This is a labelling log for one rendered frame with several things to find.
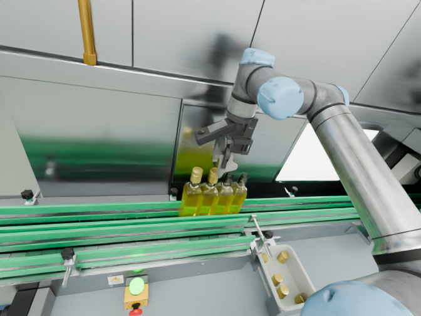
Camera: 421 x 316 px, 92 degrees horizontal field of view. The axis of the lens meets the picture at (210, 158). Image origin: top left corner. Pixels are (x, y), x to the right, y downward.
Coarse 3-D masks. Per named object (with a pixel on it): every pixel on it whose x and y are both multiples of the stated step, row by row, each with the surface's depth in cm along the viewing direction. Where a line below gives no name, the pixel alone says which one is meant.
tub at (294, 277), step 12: (264, 252) 86; (276, 252) 88; (288, 252) 88; (264, 264) 79; (276, 264) 88; (288, 264) 88; (300, 264) 82; (288, 276) 85; (300, 276) 81; (276, 288) 80; (288, 288) 81; (300, 288) 81; (312, 288) 76; (276, 300) 70; (288, 300) 77
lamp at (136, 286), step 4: (132, 280) 64; (136, 280) 64; (140, 280) 64; (132, 284) 63; (136, 284) 63; (140, 284) 64; (132, 288) 62; (136, 288) 62; (140, 288) 63; (132, 292) 62; (136, 292) 62; (140, 292) 64
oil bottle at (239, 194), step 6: (234, 186) 74; (234, 192) 73; (240, 192) 73; (246, 192) 74; (234, 198) 74; (240, 198) 75; (234, 204) 76; (240, 204) 77; (228, 210) 78; (234, 210) 79
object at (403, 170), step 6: (408, 156) 112; (414, 156) 111; (420, 156) 113; (402, 162) 115; (408, 162) 112; (414, 162) 110; (420, 162) 109; (396, 168) 117; (402, 168) 115; (408, 168) 112; (414, 168) 111; (420, 168) 113; (396, 174) 117; (402, 174) 114; (408, 174) 114; (420, 174) 117; (402, 180) 117; (408, 180) 118; (414, 180) 120
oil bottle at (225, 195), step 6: (216, 186) 74; (222, 186) 71; (222, 192) 71; (228, 192) 71; (222, 198) 72; (228, 198) 73; (216, 204) 74; (222, 204) 74; (228, 204) 75; (216, 210) 76; (222, 210) 76
